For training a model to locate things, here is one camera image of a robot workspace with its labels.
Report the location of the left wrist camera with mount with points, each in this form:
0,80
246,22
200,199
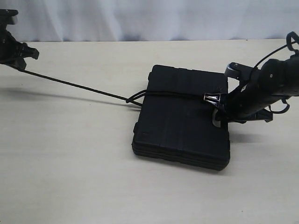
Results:
8,17

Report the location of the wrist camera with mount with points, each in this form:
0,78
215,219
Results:
238,71
8,17

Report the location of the black plastic carrying case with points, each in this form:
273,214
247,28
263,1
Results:
175,124

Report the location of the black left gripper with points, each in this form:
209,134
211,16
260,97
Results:
12,52

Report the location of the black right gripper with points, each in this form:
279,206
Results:
224,111

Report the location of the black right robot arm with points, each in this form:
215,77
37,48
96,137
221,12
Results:
258,89

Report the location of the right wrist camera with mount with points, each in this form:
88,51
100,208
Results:
238,71

